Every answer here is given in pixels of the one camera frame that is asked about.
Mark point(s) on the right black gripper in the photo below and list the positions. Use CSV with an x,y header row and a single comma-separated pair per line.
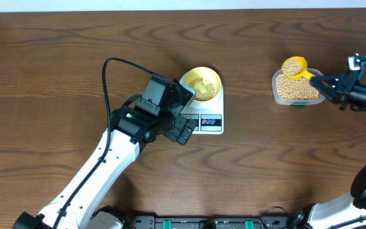
x,y
345,88

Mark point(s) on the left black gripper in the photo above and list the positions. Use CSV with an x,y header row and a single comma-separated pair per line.
x,y
173,133

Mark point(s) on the yellow measuring scoop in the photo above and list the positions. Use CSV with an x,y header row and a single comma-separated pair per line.
x,y
304,73

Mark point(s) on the pale yellow plastic bowl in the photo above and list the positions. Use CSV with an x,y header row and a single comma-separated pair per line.
x,y
206,73

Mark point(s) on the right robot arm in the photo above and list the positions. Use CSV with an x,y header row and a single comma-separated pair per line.
x,y
349,210

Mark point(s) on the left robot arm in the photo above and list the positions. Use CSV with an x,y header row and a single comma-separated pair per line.
x,y
127,134

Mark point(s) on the white digital kitchen scale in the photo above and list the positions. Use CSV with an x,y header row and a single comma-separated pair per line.
x,y
209,116

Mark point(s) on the soybeans in yellow scoop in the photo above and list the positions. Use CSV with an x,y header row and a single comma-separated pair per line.
x,y
291,67

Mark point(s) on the soybeans in yellow bowl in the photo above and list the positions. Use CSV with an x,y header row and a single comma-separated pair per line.
x,y
204,89

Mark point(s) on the pile of soybeans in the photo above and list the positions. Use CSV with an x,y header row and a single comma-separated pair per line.
x,y
295,89

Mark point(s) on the clear plastic container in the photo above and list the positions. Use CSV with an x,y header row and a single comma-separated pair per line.
x,y
288,102

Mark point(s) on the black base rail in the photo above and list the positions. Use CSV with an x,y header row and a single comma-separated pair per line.
x,y
208,222

